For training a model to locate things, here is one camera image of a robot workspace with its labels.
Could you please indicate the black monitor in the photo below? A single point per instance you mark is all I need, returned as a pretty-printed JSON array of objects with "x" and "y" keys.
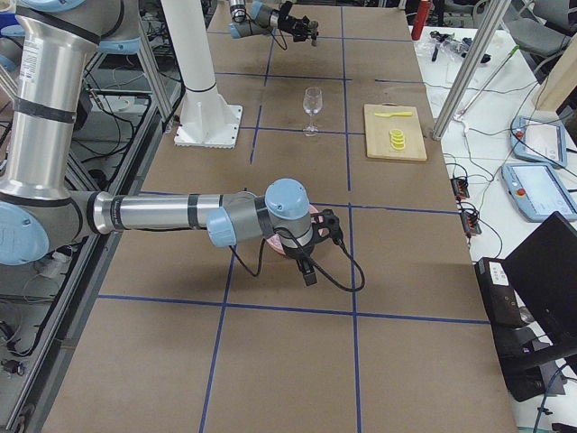
[{"x": 542, "y": 270}]

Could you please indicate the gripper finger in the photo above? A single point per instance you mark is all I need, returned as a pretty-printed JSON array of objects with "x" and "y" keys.
[
  {"x": 302, "y": 36},
  {"x": 307, "y": 270},
  {"x": 306, "y": 23}
]

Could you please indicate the clear wine glass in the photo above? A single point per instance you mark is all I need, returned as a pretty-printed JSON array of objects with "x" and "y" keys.
[{"x": 312, "y": 105}]

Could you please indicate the green handled reacher stick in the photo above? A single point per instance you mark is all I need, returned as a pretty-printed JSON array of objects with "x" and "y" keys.
[{"x": 459, "y": 115}]

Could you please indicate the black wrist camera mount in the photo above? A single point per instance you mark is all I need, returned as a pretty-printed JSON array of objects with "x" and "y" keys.
[{"x": 326, "y": 225}]

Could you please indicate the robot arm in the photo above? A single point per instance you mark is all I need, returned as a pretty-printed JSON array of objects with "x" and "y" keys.
[
  {"x": 263, "y": 19},
  {"x": 39, "y": 214}
]

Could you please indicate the bamboo cutting board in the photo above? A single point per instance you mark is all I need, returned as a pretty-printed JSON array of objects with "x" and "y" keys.
[{"x": 377, "y": 140}]

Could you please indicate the pink bowl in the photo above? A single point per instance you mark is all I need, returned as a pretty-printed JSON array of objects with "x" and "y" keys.
[{"x": 274, "y": 241}]

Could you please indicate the steel jigger measuring cup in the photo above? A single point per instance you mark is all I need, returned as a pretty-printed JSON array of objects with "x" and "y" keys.
[{"x": 314, "y": 35}]

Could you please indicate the blue teach pendant near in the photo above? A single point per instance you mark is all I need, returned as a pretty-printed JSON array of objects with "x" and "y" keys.
[{"x": 537, "y": 191}]

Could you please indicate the yellow plastic knife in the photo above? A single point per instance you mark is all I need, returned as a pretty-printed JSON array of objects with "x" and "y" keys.
[{"x": 394, "y": 114}]

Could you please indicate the aluminium frame post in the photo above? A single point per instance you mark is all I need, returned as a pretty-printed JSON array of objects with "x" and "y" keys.
[{"x": 481, "y": 41}]

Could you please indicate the blue teach pendant far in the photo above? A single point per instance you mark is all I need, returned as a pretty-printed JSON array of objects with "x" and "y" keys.
[{"x": 539, "y": 141}]

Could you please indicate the blue teach pendant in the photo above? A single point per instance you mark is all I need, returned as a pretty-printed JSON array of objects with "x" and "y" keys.
[
  {"x": 537, "y": 191},
  {"x": 539, "y": 141}
]

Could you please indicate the red cylinder bottle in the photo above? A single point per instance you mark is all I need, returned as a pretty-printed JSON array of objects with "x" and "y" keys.
[{"x": 423, "y": 10}]

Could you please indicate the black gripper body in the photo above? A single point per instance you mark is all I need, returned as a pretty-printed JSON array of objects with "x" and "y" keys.
[
  {"x": 302, "y": 253},
  {"x": 288, "y": 20}
]

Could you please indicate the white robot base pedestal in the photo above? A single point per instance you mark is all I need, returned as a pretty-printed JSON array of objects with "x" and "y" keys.
[{"x": 205, "y": 119}]

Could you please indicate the grey office chair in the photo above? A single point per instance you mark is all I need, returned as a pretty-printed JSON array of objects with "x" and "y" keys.
[{"x": 545, "y": 41}]

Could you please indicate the black box device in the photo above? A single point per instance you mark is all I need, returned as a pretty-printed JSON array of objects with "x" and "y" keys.
[{"x": 499, "y": 298}]

